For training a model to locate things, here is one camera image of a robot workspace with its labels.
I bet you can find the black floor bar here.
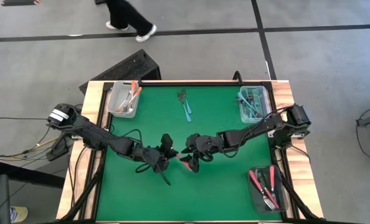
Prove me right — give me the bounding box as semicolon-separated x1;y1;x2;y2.
0;160;66;189

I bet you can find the light grey plastic bin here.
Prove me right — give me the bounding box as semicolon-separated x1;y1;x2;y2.
106;80;141;119

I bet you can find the black cable loop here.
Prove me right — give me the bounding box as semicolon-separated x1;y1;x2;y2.
356;106;370;149

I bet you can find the person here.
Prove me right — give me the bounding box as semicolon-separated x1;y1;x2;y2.
105;0;158;43

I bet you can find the black bar orange end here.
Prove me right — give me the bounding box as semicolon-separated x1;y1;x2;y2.
1;0;40;6

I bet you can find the forks pair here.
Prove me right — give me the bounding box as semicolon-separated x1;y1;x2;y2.
177;89;192;123

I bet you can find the green table mat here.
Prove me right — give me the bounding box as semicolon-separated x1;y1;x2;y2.
96;84;283;222

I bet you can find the black fork teal handle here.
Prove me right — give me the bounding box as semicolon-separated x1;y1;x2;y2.
234;98;263;110
250;88;264;121

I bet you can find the clear plastic bin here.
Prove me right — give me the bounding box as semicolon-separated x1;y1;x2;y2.
237;85;272;124

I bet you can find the yellow white packet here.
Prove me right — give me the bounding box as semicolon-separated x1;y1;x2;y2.
9;205;29;223

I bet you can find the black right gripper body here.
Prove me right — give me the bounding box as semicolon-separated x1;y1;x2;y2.
184;133;220;174

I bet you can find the dark grey plastic bin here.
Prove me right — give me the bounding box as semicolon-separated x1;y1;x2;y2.
247;164;289;214

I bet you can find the yellow floor cable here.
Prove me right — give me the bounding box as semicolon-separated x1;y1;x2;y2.
0;136;61;160

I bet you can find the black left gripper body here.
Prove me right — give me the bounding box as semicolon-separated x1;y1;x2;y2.
141;134;174;174

